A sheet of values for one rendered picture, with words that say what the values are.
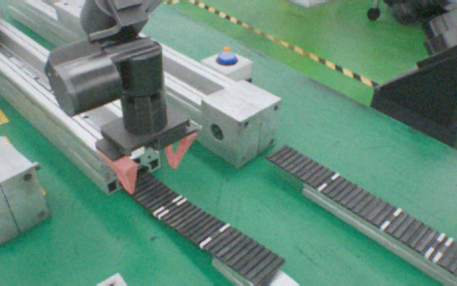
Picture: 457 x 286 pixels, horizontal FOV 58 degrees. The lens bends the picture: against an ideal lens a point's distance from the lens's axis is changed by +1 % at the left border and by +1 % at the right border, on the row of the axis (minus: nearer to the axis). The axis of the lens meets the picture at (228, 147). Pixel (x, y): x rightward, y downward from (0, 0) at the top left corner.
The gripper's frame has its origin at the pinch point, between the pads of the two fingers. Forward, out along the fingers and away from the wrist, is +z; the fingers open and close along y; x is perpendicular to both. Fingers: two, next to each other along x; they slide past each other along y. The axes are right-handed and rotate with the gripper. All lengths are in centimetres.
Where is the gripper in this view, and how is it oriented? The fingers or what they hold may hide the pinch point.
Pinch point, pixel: (151, 174)
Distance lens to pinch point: 60.9
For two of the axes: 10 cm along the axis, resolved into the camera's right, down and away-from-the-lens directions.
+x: 7.1, 4.5, -5.4
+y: -7.0, 4.2, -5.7
